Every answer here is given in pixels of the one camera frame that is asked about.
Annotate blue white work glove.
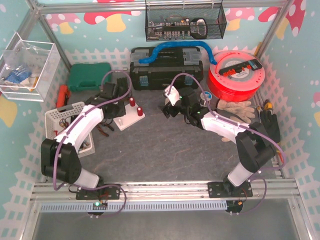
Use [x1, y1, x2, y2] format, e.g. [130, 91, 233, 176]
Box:
[4, 65, 32, 85]

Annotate white slotted cable duct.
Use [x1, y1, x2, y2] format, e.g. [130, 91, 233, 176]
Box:
[40, 200, 228, 213]

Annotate small solder wire spool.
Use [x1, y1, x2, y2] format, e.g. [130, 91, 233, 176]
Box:
[199, 91, 213, 107]

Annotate red filament spool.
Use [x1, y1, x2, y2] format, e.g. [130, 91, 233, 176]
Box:
[206, 50, 266, 102]

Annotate white perforated plastic basket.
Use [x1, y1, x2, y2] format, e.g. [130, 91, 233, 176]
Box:
[44, 101, 96, 158]

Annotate white peg fixture board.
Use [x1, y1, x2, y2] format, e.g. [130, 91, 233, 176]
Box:
[113, 104, 145, 131]

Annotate black wire mesh basket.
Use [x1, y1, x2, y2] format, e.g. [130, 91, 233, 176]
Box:
[145, 0, 227, 42]

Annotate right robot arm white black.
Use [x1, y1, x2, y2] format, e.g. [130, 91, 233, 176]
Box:
[161, 86, 277, 192]

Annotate lower beige work glove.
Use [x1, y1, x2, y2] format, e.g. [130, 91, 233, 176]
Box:
[221, 137, 231, 143]

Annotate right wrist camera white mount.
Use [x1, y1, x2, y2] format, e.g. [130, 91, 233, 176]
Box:
[164, 85, 181, 106]

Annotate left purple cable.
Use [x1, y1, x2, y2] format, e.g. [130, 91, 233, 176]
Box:
[51, 69, 133, 218]

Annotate purple cable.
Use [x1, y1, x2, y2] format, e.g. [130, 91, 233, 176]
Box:
[51, 69, 133, 218]
[168, 72, 287, 216]

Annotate black plastic toolbox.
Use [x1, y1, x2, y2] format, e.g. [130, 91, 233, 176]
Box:
[129, 47, 204, 91]

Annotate beige work glove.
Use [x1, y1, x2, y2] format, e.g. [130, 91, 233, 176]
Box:
[216, 99, 256, 124]
[221, 137, 231, 143]

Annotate blue corrugated hose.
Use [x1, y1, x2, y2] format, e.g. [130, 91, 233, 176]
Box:
[138, 40, 218, 66]

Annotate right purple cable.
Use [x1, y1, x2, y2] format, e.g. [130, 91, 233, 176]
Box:
[168, 72, 287, 216]

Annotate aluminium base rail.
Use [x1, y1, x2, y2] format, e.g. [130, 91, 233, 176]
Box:
[30, 178, 301, 202]

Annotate orange handled tool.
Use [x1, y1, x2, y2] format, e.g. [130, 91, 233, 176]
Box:
[56, 84, 71, 108]

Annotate upper beige work glove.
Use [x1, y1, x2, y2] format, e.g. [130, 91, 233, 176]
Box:
[216, 99, 256, 124]

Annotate black yellow rubber glove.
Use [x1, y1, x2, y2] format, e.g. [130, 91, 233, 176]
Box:
[259, 110, 281, 144]

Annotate red handled pliers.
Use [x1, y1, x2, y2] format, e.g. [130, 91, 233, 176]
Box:
[96, 123, 115, 137]

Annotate clear acrylic wall box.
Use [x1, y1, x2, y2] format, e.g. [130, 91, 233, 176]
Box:
[0, 32, 61, 102]

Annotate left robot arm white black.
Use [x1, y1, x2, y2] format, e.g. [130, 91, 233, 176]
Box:
[41, 78, 131, 189]

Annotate black battery holder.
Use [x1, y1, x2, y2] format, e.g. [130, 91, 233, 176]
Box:
[116, 77, 129, 97]

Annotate green plastic tool case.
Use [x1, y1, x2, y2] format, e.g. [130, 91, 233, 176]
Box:
[67, 62, 111, 92]

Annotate black red terminal strip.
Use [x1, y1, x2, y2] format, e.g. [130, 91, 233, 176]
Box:
[218, 59, 263, 77]

